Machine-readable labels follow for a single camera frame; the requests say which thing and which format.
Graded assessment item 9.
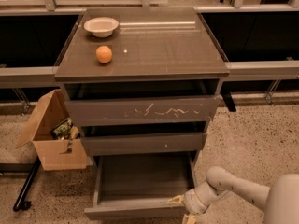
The white bowl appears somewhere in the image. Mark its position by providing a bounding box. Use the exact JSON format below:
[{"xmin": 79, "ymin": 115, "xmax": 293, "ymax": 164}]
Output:
[{"xmin": 83, "ymin": 17, "xmax": 119, "ymax": 38}]

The grey bottom drawer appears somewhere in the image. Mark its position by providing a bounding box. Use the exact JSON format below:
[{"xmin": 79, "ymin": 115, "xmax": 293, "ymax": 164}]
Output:
[{"xmin": 84, "ymin": 152, "xmax": 196, "ymax": 220}]

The grey horizontal rail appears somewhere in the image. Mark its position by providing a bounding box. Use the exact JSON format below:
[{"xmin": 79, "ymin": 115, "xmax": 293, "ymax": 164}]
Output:
[{"xmin": 0, "ymin": 60, "xmax": 299, "ymax": 89}]

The orange fruit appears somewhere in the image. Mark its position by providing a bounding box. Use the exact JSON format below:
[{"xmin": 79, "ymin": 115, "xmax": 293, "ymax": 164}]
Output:
[{"xmin": 96, "ymin": 46, "xmax": 112, "ymax": 63}]

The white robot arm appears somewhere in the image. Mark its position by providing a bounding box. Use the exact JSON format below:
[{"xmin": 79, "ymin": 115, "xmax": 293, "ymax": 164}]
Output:
[{"xmin": 169, "ymin": 166, "xmax": 299, "ymax": 224}]

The black metal floor stand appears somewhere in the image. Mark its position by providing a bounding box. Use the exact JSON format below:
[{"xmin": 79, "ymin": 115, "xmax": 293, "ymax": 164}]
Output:
[{"xmin": 0, "ymin": 157, "xmax": 41, "ymax": 212}]

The grey drawer cabinet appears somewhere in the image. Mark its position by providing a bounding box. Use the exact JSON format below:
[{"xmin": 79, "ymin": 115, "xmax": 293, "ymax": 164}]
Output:
[{"xmin": 53, "ymin": 7, "xmax": 231, "ymax": 163}]

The grey middle drawer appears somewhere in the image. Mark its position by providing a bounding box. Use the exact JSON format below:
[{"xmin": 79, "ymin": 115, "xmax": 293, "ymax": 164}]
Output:
[{"xmin": 82, "ymin": 121, "xmax": 206, "ymax": 156}]

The green snack bag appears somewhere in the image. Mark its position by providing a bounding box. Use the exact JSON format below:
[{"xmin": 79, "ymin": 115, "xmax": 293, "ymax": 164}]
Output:
[{"xmin": 50, "ymin": 118, "xmax": 73, "ymax": 140}]

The scratched grey top drawer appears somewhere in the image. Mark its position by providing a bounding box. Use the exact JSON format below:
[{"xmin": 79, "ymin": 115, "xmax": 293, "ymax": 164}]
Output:
[{"xmin": 65, "ymin": 80, "xmax": 220, "ymax": 126}]

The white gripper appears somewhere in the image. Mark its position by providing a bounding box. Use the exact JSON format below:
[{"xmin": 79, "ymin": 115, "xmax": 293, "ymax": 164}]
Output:
[{"xmin": 168, "ymin": 181, "xmax": 228, "ymax": 224}]

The open cardboard box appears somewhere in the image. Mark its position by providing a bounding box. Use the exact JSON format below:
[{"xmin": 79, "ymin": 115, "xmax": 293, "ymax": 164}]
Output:
[{"xmin": 16, "ymin": 90, "xmax": 90, "ymax": 171}]

